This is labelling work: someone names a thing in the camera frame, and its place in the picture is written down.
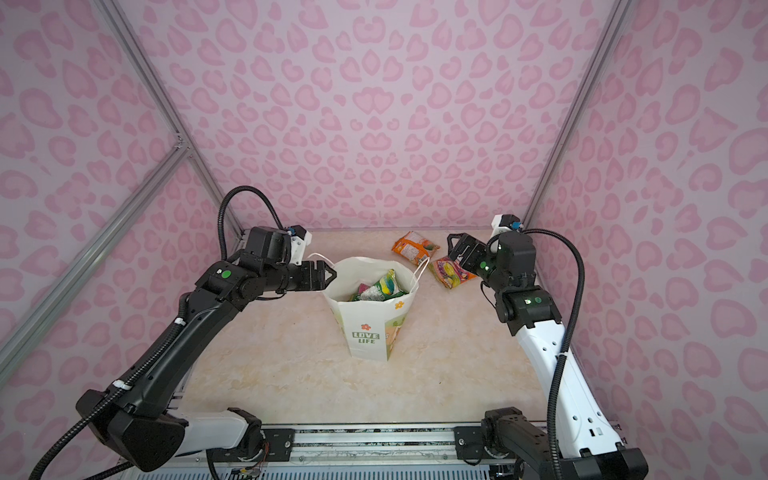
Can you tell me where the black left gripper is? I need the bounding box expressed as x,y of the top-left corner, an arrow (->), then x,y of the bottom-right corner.
264,258 -> 338,294

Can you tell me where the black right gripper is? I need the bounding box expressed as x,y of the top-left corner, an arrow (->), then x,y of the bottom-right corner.
447,232 -> 512,293

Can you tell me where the red yellow candy packet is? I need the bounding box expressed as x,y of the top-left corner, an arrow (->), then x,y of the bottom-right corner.
428,256 -> 475,289

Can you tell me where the orange snack packet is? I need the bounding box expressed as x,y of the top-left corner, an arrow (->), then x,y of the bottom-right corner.
392,231 -> 440,266

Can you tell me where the green candy packet bottom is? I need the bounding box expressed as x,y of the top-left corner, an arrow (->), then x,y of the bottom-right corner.
349,269 -> 408,302

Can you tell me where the white paper bag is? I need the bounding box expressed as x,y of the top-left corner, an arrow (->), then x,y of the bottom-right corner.
323,257 -> 430,361

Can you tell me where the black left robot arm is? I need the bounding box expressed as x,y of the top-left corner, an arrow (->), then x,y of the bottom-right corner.
76,260 -> 337,472

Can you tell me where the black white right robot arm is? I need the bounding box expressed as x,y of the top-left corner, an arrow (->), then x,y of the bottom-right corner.
447,229 -> 649,479

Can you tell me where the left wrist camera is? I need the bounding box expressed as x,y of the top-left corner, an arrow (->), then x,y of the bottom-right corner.
244,225 -> 312,266

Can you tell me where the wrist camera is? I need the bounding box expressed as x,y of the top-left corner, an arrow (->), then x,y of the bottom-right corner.
491,214 -> 523,237
244,225 -> 312,266

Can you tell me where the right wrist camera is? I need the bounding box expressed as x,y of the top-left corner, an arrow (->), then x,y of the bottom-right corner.
491,214 -> 523,237

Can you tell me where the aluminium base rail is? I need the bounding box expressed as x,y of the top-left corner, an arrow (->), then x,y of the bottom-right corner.
119,421 -> 637,480

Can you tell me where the aluminium frame post left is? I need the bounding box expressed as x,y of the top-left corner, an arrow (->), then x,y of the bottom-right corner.
93,1 -> 224,206

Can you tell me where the aluminium frame post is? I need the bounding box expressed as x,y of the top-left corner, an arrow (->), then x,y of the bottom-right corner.
523,0 -> 635,226
93,1 -> 224,206

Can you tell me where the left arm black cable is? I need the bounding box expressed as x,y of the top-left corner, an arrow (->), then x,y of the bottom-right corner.
26,185 -> 284,480

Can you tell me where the aluminium frame post right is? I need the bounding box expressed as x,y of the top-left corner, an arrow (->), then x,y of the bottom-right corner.
523,0 -> 635,226

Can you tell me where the aluminium diagonal frame bar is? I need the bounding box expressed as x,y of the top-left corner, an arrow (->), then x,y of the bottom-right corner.
1,141 -> 188,385

